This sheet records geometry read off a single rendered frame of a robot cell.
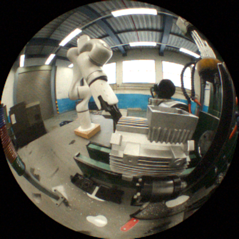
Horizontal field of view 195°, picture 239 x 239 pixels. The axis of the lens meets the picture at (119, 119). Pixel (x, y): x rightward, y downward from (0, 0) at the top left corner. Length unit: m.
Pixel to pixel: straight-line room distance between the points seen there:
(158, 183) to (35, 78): 6.99
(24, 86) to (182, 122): 6.88
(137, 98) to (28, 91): 8.41
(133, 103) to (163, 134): 5.63
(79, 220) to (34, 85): 6.77
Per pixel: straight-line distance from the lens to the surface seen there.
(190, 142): 0.20
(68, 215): 0.44
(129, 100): 5.81
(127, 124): 0.17
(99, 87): 0.23
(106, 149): 0.37
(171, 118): 0.16
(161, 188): 0.15
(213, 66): 0.30
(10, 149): 0.28
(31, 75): 6.98
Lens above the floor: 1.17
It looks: 19 degrees down
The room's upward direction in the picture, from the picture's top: straight up
